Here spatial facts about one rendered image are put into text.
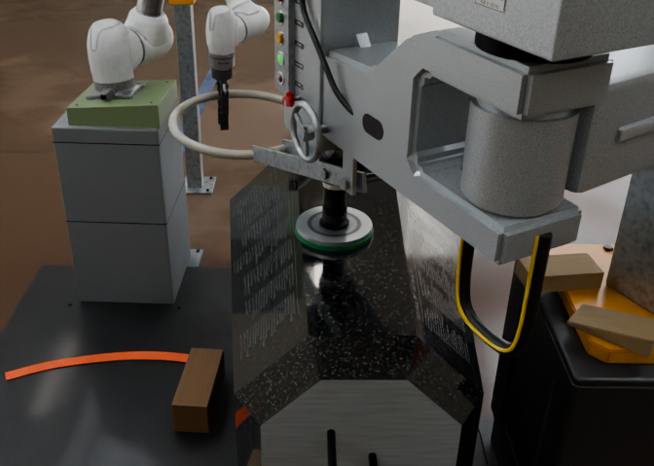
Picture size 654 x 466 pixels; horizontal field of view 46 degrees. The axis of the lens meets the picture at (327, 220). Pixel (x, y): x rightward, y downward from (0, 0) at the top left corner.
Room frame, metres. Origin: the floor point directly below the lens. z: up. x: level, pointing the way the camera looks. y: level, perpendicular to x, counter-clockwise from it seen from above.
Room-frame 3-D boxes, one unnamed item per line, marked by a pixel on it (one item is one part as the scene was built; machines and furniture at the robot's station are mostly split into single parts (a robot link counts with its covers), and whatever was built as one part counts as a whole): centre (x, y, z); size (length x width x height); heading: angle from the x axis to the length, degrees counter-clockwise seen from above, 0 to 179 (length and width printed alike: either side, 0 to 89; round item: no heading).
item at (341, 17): (1.79, -0.06, 1.32); 0.36 x 0.22 x 0.45; 29
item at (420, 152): (1.52, -0.20, 1.31); 0.74 x 0.23 x 0.49; 29
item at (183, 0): (3.75, 0.73, 0.54); 0.20 x 0.20 x 1.09; 1
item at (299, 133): (1.70, 0.02, 1.20); 0.15 x 0.10 x 0.15; 29
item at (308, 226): (1.86, -0.02, 0.85); 0.21 x 0.21 x 0.01
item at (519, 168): (1.29, -0.34, 1.35); 0.19 x 0.19 x 0.20
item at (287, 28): (1.87, 0.11, 1.37); 0.08 x 0.03 x 0.28; 29
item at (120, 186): (2.83, 0.83, 0.40); 0.50 x 0.50 x 0.80; 89
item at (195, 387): (2.04, 0.43, 0.07); 0.30 x 0.12 x 0.12; 177
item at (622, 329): (1.50, -0.70, 0.80); 0.20 x 0.10 x 0.05; 52
